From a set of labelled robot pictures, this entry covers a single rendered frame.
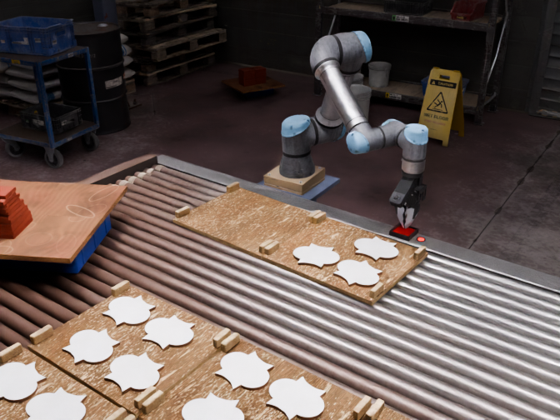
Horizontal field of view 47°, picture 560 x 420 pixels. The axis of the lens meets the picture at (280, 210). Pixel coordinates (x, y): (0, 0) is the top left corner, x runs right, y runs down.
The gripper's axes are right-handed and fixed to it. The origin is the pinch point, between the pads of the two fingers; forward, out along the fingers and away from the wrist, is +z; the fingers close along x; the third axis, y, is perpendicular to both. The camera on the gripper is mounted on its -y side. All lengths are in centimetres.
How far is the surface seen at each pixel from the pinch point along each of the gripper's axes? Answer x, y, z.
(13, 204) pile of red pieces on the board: 88, -89, -19
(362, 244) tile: 5.2, -19.6, 0.0
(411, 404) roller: -38, -74, 2
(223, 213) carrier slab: 58, -28, 1
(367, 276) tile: -5.4, -35.4, -0.1
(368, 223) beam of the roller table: 13.5, -0.5, 3.3
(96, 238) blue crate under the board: 78, -69, -1
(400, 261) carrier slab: -8.7, -20.2, 1.0
